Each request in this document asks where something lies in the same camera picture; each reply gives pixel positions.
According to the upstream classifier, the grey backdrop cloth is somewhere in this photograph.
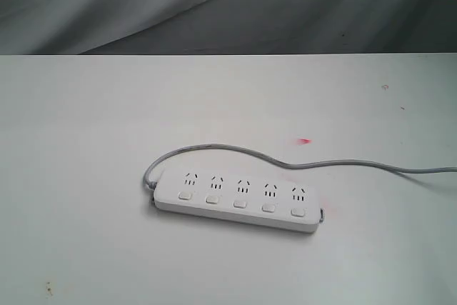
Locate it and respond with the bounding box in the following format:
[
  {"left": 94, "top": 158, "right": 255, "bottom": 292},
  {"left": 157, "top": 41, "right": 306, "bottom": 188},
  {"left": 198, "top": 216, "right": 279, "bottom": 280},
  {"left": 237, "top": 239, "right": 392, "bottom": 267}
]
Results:
[{"left": 1, "top": 0, "right": 456, "bottom": 55}]

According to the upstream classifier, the grey power cable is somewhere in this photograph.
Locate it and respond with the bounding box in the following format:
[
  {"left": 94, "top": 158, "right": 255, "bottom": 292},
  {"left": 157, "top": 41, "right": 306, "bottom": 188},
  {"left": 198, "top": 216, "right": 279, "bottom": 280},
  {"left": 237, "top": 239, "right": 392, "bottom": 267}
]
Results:
[{"left": 142, "top": 143, "right": 457, "bottom": 191}]

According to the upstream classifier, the white five-outlet power strip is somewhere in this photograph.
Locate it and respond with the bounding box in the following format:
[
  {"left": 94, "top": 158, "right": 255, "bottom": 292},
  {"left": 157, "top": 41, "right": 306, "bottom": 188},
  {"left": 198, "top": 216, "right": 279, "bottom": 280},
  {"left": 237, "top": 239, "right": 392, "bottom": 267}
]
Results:
[{"left": 153, "top": 168, "right": 325, "bottom": 234}]

